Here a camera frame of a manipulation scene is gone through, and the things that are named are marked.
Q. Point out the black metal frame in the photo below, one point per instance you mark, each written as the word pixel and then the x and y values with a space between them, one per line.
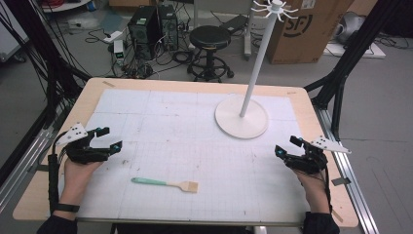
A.
pixel 42 65
pixel 347 61

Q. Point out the white power strip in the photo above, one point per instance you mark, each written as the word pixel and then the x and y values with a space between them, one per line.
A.
pixel 113 36

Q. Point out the white grid mat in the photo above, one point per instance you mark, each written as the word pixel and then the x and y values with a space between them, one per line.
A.
pixel 195 156

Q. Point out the person's right hand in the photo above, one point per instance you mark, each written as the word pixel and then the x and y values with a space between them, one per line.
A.
pixel 312 183

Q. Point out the white rack stand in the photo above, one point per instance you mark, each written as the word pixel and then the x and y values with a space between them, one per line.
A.
pixel 246 107

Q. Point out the aluminium rail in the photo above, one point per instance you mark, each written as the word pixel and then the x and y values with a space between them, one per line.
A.
pixel 349 172
pixel 22 169

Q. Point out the black wristband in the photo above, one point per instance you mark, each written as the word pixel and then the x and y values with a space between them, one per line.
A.
pixel 67 207

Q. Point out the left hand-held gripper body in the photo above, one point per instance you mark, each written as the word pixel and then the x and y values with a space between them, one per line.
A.
pixel 81 151

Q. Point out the small green lit device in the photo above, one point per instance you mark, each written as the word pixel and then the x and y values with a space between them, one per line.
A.
pixel 119 51

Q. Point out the brown cardboard box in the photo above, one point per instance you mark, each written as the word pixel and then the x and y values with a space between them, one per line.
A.
pixel 305 29

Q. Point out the black computer tower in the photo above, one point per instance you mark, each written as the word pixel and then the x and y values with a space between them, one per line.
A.
pixel 142 31
pixel 169 26

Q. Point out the person's left hand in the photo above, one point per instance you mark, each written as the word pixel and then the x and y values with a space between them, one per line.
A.
pixel 77 169

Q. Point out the black round stool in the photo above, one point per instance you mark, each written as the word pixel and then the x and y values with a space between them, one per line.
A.
pixel 210 53

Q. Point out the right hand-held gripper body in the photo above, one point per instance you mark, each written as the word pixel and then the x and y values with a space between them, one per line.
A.
pixel 308 157

